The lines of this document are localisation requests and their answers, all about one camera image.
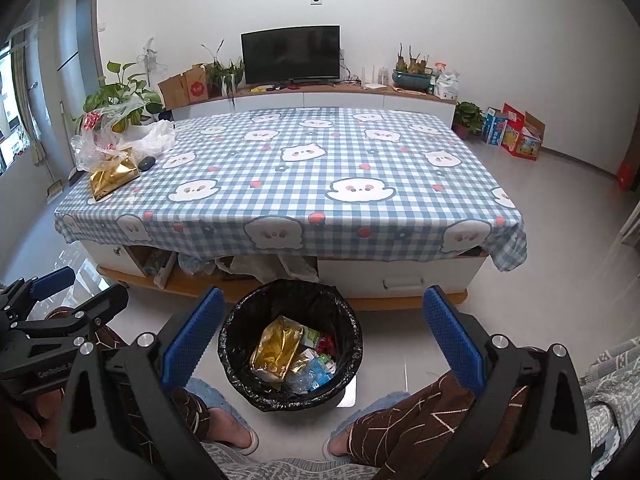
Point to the black bag lined trash bin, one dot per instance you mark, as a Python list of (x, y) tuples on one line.
[(235, 350)]

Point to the light blue slipper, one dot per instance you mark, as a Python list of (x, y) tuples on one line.
[(385, 400), (202, 390)]

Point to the small gold foil bag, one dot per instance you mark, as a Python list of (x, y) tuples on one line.
[(112, 175)]

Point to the blue checked cartoon tablecloth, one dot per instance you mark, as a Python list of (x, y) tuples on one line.
[(300, 185)]

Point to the dark grey computer mouse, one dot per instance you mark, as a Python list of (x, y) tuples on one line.
[(146, 162)]

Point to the window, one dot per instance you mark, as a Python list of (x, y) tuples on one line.
[(10, 110)]

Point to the blue printed box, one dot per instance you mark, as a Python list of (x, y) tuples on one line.
[(495, 127)]

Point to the person's left hand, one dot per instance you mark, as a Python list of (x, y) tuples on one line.
[(35, 420)]

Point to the small leafy potted plant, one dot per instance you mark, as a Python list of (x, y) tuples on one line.
[(467, 117)]

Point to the bonsai in blue pot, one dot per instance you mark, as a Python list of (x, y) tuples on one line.
[(411, 72)]

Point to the colourful printed open box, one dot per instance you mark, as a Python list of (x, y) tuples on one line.
[(522, 137)]

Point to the narrow leaved potted plant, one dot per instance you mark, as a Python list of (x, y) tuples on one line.
[(225, 75)]

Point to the white plastic packages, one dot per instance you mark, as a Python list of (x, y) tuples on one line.
[(446, 85)]

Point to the white crumpled plastic bag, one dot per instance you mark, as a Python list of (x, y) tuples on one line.
[(150, 137)]

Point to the white metal rack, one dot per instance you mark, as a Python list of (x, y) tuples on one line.
[(631, 230)]

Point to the green white small packet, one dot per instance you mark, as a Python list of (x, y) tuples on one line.
[(311, 335)]

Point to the large gold foil bag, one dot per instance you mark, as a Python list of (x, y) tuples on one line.
[(275, 352)]

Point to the person's right leg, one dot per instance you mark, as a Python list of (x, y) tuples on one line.
[(440, 410)]

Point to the clear bag of gold wrappers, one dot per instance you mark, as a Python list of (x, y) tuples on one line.
[(305, 377)]

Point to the translucent white plastic bag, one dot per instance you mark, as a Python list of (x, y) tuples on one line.
[(290, 267)]

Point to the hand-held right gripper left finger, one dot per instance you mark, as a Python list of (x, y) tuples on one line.
[(192, 337)]

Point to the pale wiry object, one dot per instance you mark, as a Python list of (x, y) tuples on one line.
[(150, 57)]

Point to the white router with antennas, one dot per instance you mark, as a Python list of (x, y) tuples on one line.
[(372, 80)]

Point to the light blue left slipper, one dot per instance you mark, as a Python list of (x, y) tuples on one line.
[(202, 390)]

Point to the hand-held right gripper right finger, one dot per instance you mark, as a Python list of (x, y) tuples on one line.
[(452, 340)]

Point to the clear plastic bag red print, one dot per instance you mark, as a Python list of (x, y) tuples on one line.
[(95, 130)]

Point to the person's leg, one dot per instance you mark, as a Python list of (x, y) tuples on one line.
[(192, 412), (440, 410)]

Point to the white wooden low table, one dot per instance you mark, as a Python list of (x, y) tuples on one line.
[(400, 275)]

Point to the black curved television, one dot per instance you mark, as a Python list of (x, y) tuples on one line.
[(291, 55)]

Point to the grey patterned sofa cover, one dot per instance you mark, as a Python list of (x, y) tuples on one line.
[(610, 385)]

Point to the person's left leg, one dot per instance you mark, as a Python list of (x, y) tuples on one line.
[(192, 412)]

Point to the green pothos plant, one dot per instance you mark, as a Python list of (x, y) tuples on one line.
[(120, 95)]

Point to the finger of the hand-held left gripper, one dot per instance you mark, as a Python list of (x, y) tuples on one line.
[(105, 302), (52, 280)]

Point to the light blue right slipper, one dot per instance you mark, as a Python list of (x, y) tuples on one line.
[(385, 400)]

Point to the white television cabinet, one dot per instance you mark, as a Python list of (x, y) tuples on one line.
[(320, 97)]

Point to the cardboard box with red flower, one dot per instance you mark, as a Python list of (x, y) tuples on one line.
[(197, 85)]

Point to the plain brown cardboard box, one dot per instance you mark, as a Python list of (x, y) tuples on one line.
[(172, 90)]

